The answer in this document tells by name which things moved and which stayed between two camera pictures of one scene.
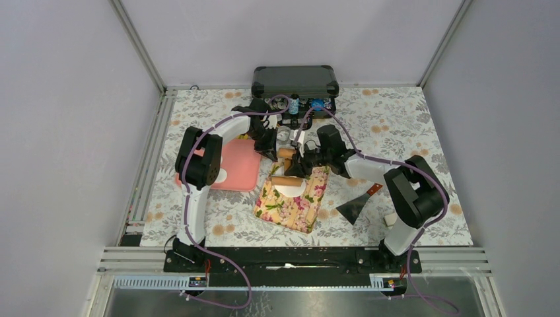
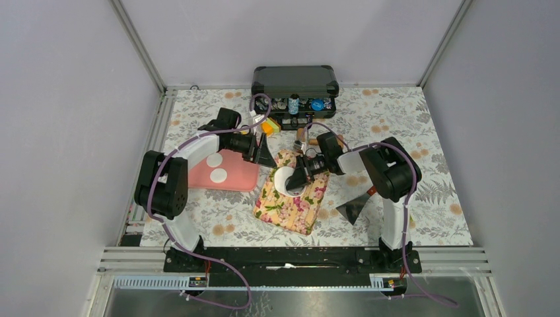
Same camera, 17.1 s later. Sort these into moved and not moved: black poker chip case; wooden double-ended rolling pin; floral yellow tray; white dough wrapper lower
Moved: wooden double-ended rolling pin
Not moved: floral yellow tray; black poker chip case; white dough wrapper lower
